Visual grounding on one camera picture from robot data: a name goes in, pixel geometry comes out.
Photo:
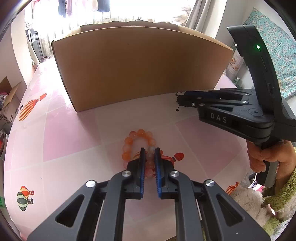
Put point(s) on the right camera black housing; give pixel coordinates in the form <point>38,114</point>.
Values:
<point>265,105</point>

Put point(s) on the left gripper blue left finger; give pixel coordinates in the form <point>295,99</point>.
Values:
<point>96,210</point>

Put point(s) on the open cardboard box with clutter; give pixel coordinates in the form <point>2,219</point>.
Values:
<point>9,105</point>

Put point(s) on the floral blue wall cloth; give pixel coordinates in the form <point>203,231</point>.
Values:
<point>281,48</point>

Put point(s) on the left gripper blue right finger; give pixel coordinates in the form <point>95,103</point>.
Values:
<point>204,211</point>

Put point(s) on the grey curtain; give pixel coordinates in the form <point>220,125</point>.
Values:
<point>206,16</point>

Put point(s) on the right hand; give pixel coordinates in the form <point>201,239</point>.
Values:
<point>283,152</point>

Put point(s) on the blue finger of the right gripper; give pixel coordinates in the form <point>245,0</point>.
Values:
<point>194,102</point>
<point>221,93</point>

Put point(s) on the large cardboard box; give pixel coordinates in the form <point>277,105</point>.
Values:
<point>102,64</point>

